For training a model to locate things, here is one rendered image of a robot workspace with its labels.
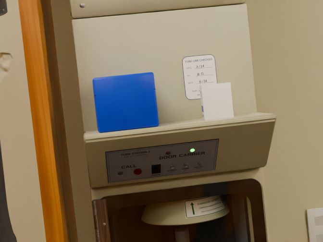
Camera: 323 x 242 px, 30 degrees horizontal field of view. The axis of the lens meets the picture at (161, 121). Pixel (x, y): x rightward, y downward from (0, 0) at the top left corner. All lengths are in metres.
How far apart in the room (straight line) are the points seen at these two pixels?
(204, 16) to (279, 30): 0.52
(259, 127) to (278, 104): 0.57
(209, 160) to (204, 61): 0.18
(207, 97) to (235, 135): 0.08
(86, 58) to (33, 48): 0.12
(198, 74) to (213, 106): 0.10
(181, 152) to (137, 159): 0.08
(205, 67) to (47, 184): 0.35
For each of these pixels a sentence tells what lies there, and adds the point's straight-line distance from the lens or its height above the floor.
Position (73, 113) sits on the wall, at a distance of 1.52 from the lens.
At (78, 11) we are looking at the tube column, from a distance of 1.10.
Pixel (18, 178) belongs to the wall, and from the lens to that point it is 1.54.
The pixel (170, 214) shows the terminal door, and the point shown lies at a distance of 1.10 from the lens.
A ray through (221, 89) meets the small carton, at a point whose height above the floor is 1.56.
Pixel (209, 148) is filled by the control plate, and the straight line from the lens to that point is 1.03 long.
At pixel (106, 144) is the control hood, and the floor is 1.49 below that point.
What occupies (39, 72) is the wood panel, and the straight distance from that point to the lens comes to 1.00.
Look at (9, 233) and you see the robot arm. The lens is 0.76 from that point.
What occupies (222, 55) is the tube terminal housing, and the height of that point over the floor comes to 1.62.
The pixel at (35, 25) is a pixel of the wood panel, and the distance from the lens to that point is 1.01.
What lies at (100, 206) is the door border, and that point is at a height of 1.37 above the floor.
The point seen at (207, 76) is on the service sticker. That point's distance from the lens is 1.11.
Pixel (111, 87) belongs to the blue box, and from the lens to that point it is 0.98.
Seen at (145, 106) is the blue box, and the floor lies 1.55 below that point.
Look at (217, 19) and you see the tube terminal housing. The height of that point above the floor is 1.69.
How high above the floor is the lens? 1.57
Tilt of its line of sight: 3 degrees down
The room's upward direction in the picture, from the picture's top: 6 degrees counter-clockwise
